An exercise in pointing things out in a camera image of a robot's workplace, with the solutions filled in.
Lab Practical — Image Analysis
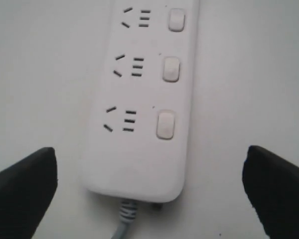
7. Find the white power strip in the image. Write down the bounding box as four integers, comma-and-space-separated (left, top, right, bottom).
80, 0, 200, 203

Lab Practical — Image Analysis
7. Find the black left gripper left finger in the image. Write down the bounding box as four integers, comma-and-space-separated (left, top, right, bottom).
0, 147, 58, 239

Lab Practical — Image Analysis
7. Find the grey power cord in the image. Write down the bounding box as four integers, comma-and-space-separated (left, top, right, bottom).
111, 198, 138, 239

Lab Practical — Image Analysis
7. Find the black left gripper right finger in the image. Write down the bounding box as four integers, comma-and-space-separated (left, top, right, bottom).
242, 145, 299, 239

